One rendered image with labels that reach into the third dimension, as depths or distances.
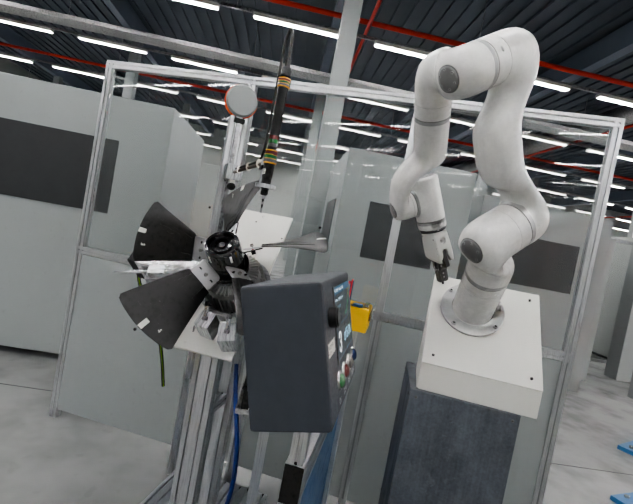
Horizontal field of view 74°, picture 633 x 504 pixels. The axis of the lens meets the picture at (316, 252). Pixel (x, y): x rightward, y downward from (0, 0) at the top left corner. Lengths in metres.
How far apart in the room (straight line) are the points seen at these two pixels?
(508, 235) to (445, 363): 0.44
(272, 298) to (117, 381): 2.17
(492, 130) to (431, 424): 0.80
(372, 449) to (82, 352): 1.68
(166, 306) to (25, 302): 2.52
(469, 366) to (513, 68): 0.77
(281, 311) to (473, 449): 0.92
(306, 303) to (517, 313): 1.00
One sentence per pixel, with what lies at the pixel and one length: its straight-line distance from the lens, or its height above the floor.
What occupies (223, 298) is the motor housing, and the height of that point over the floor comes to 1.03.
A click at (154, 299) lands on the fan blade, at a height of 1.02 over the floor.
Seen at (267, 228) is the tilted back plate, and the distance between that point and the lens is 1.81.
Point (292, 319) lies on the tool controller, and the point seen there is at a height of 1.20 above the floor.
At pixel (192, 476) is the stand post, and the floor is 0.34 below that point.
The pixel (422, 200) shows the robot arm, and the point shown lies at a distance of 1.24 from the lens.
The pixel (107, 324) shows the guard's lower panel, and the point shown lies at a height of 0.60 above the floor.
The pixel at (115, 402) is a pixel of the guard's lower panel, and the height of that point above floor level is 0.19.
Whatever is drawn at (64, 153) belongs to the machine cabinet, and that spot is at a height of 1.56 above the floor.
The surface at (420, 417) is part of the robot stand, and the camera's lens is 1.31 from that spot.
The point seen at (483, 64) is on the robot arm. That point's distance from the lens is 0.92.
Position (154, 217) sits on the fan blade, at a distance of 1.61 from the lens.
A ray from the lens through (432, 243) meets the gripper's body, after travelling 1.29.
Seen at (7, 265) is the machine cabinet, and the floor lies 0.66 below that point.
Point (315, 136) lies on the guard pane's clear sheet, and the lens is 2.18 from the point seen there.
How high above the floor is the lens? 1.31
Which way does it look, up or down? 2 degrees down
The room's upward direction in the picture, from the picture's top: 11 degrees clockwise
